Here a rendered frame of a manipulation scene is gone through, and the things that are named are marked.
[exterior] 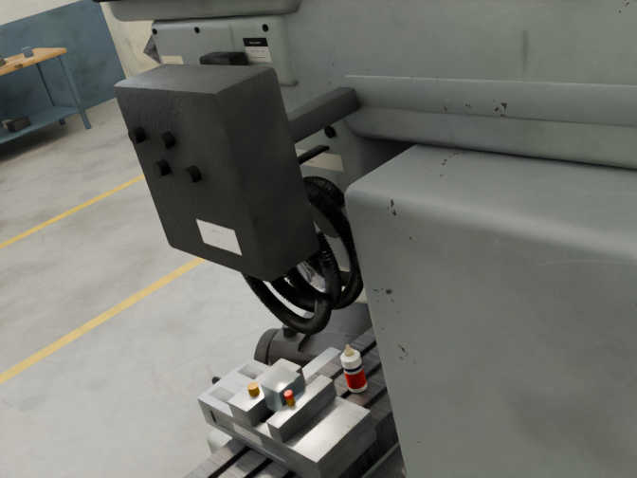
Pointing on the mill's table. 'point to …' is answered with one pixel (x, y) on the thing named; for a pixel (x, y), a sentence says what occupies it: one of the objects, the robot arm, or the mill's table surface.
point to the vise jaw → (245, 410)
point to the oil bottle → (354, 370)
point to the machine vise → (295, 425)
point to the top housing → (196, 9)
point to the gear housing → (227, 42)
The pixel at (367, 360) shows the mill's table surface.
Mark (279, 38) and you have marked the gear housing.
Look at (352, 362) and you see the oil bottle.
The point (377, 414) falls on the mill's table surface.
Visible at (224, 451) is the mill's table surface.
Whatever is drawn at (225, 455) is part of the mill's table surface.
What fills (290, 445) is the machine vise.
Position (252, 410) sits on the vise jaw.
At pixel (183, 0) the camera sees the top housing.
